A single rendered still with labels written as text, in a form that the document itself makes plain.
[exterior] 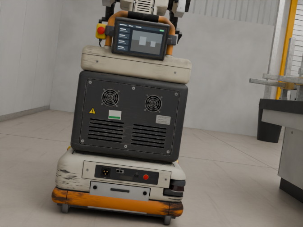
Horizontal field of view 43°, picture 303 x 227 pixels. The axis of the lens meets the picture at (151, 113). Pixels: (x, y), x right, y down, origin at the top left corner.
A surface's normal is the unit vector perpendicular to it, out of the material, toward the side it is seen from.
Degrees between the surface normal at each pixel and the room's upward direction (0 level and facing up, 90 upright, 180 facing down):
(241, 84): 90
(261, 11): 90
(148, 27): 115
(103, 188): 90
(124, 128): 90
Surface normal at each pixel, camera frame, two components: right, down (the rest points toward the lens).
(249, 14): 0.07, 0.06
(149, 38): 0.00, 0.47
